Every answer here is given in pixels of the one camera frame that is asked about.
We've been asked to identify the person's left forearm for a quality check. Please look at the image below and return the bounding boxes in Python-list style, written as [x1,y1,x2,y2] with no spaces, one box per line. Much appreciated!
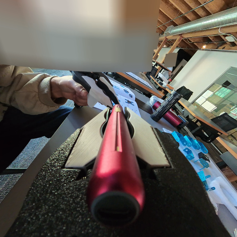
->
[0,65,68,115]

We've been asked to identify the silver air duct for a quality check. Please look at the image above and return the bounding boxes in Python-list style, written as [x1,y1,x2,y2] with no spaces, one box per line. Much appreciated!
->
[164,7,237,37]

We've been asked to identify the black servo motor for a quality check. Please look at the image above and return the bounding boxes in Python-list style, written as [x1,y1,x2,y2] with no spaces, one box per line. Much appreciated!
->
[198,151,211,163]

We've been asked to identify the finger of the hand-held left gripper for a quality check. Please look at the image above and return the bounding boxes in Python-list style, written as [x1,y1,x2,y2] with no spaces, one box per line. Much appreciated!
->
[81,75,114,108]
[95,76,120,107]

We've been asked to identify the black bit holder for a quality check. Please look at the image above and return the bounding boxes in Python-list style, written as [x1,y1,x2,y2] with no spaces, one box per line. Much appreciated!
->
[150,90,183,122]

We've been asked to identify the person's left hand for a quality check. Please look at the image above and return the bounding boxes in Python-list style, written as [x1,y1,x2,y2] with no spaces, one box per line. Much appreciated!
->
[50,76,91,107]

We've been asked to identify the white foam sheet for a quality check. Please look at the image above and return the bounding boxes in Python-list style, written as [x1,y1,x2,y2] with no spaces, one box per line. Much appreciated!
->
[161,128,237,221]

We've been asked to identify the red electric screwdriver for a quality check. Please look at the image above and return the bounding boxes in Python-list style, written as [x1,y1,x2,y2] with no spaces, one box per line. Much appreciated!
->
[87,104,145,226]

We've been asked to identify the white foam ring piece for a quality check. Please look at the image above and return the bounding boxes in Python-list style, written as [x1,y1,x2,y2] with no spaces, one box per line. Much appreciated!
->
[149,95,165,106]

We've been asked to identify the instruction manual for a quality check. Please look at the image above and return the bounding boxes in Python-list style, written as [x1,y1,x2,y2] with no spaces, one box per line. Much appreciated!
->
[93,78,142,118]

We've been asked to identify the person's legs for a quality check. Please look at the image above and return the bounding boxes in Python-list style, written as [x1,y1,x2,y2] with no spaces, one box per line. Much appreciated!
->
[0,105,74,173]

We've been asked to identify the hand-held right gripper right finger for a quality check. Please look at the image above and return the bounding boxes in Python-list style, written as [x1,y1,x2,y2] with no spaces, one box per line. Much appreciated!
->
[124,107,171,168]

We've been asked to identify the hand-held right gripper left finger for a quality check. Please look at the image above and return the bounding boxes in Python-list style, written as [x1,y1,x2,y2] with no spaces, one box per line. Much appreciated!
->
[64,108,111,170]

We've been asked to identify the wooden table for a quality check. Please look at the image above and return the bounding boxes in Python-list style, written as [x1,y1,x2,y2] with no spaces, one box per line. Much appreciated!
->
[165,87,229,136]

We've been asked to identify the dark grey desk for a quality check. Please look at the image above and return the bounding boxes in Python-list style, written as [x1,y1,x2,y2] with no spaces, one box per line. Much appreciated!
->
[0,74,237,237]

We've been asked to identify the red tube case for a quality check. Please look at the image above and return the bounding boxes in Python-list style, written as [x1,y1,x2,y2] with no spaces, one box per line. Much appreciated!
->
[152,101,184,128]

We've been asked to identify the group of blue metal brackets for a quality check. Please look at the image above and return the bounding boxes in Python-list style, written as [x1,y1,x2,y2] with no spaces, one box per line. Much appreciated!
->
[171,130,216,194]

